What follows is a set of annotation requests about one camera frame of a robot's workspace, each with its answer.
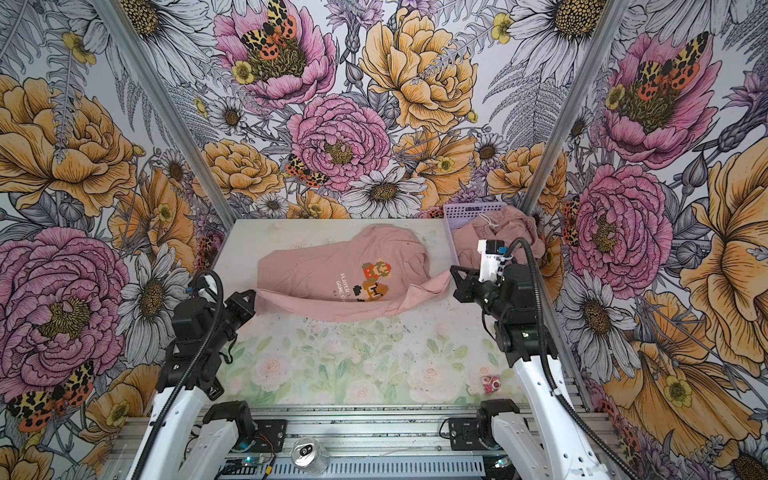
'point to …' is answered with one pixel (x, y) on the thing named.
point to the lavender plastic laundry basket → (456, 214)
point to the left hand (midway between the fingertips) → (258, 298)
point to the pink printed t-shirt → (376, 274)
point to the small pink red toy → (491, 383)
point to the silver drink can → (310, 455)
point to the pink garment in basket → (508, 224)
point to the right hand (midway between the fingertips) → (450, 276)
